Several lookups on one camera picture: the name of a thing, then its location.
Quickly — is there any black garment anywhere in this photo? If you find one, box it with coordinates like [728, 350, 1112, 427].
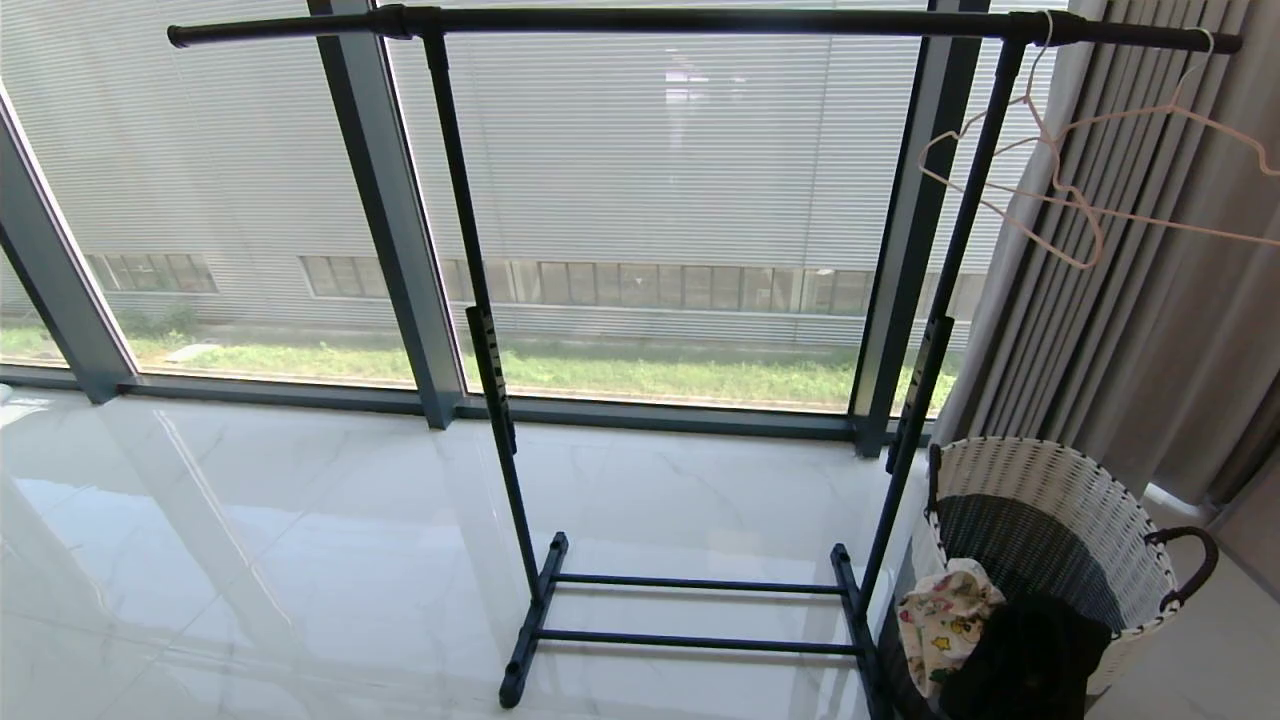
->
[938, 595, 1114, 720]

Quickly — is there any pink clothes hanger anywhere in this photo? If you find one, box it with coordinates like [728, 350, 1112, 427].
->
[1010, 28, 1280, 249]
[917, 10, 1106, 271]

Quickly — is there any black clothes rack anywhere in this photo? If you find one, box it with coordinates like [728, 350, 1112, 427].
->
[166, 3, 1244, 720]

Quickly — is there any white laundry basket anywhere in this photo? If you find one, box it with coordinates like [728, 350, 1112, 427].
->
[925, 436, 1221, 720]

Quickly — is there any cream printed garment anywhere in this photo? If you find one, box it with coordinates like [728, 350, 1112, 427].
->
[896, 558, 1007, 699]

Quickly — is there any beige curtain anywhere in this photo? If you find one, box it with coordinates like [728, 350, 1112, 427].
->
[930, 0, 1280, 601]

